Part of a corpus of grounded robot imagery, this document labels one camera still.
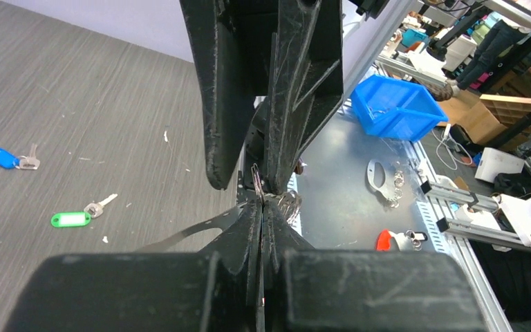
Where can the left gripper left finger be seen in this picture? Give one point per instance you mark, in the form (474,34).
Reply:
(235,280)

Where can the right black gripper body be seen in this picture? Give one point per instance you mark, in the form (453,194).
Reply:
(269,35)

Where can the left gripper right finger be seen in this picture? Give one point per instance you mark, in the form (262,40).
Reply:
(278,241)

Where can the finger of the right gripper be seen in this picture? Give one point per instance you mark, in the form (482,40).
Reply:
(226,94)
(305,83)

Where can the metal keyring holder plate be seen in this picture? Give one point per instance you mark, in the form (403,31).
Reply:
(289,203)

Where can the green tagged key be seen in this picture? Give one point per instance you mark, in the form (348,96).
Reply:
(81,219)

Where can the spare metal keyring plate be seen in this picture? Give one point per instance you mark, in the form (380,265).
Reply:
(386,181)

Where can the blue plastic bin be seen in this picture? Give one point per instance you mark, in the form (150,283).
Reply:
(391,108)

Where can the blue tagged key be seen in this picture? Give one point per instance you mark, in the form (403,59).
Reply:
(29,162)

